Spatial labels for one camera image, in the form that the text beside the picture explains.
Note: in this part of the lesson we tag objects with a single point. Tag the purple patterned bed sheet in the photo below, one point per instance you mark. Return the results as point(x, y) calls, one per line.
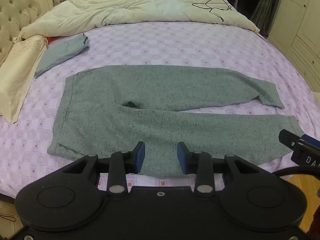
point(175, 47)

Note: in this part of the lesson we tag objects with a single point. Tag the cream tufted headboard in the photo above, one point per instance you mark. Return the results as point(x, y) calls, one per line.
point(17, 7)

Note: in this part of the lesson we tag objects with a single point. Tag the cream duvet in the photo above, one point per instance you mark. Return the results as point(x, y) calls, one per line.
point(125, 7)

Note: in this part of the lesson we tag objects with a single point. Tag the cream wardrobe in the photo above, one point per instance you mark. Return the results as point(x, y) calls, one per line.
point(300, 30)

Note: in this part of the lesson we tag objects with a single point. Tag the gold satin pillow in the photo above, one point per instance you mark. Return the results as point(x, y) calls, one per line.
point(17, 72)

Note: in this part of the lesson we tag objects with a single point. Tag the blue-grey folded cloth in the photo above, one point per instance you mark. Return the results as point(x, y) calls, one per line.
point(60, 53)

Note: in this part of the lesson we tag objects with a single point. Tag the dark patterned curtain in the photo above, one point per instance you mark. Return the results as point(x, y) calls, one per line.
point(266, 5)

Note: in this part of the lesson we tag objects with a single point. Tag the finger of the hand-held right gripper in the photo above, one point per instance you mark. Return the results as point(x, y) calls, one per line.
point(287, 137)
point(310, 138)

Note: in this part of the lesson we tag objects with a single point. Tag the red item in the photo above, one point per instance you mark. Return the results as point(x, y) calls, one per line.
point(49, 40)

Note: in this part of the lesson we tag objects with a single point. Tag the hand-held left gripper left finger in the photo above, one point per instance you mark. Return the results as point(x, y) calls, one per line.
point(141, 157)

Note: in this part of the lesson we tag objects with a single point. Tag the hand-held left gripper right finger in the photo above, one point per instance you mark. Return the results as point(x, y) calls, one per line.
point(182, 157)

